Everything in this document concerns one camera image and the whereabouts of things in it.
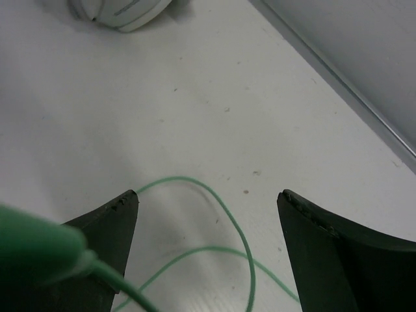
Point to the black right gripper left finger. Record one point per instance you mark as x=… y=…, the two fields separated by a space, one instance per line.
x=109 y=231

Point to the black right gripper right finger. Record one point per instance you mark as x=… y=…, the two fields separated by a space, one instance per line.
x=340 y=265

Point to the aluminium table edge rail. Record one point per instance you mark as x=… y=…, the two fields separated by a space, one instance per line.
x=369 y=46

